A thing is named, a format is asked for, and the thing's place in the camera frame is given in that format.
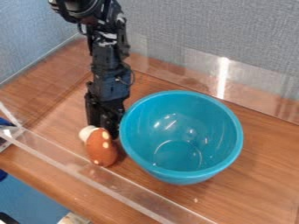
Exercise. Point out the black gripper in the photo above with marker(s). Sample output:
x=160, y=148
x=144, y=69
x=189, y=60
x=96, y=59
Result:
x=108, y=90

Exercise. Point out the brown white toy mushroom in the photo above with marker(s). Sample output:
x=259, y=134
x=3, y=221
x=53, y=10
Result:
x=99, y=145

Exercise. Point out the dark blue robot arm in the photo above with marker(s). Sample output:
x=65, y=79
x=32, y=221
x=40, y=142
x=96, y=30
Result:
x=101, y=23

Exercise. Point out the blue plastic bowl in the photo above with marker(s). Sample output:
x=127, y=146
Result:
x=181, y=135

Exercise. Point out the clear acrylic left barrier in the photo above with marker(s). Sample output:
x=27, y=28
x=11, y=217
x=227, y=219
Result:
x=23, y=53

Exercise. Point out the clear acrylic barrier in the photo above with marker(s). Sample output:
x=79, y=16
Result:
x=116, y=187
x=250, y=86
x=23, y=53

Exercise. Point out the clear acrylic front barrier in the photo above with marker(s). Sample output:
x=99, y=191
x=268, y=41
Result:
x=116, y=187

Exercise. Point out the clear acrylic back barrier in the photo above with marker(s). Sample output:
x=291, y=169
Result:
x=250, y=86

